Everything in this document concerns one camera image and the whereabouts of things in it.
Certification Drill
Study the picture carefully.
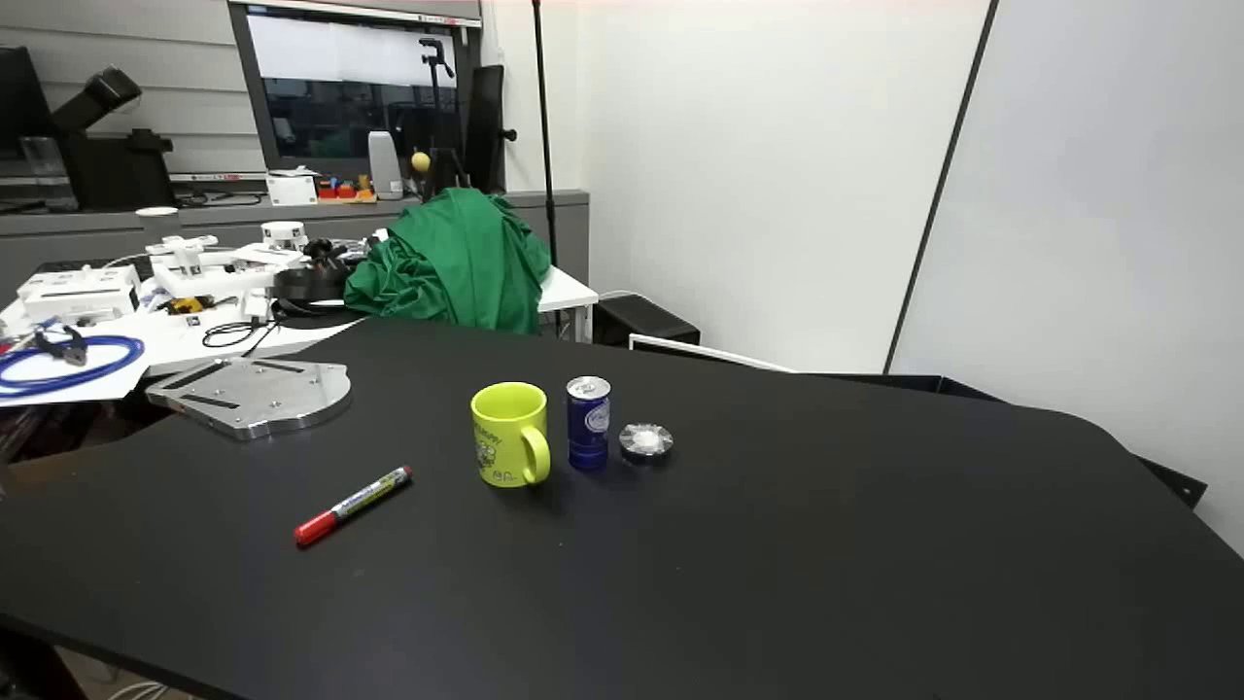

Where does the red capped silver marker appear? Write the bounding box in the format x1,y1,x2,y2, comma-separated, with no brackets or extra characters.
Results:
294,468,412,548

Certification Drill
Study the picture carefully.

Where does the yellow green mug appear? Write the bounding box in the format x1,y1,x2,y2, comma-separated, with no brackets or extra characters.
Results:
471,382,553,489

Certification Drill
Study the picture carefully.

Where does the black box on floor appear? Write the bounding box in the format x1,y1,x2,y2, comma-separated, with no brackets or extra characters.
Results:
593,294,698,346

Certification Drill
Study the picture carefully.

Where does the blue soda can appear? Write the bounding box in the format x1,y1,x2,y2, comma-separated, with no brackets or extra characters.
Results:
567,375,611,472

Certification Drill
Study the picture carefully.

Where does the green cloth pile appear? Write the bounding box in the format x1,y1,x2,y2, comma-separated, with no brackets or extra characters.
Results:
340,185,553,334

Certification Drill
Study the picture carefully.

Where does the black bag on desk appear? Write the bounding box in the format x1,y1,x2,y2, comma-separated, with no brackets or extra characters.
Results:
272,241,355,328

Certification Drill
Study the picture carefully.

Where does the black tripod pole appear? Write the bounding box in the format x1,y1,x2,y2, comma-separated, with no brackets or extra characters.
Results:
530,0,558,263

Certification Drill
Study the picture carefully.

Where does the black leaning rod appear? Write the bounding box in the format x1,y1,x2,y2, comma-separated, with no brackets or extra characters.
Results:
882,0,1004,377

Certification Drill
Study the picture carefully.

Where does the white device on desk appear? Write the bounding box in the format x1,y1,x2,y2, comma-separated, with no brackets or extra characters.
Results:
18,263,141,324

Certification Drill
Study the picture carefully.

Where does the black microscope on counter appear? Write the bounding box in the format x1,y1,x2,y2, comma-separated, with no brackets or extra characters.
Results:
0,47,176,211

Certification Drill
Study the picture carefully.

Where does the black cable on desk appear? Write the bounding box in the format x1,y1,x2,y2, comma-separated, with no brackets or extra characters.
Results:
197,311,279,363

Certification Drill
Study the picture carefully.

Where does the dark window monitor frame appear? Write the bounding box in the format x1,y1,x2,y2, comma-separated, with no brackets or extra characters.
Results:
230,0,478,176

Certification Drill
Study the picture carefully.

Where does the blue coiled cable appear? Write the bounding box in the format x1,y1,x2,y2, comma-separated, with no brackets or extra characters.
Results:
0,332,149,402

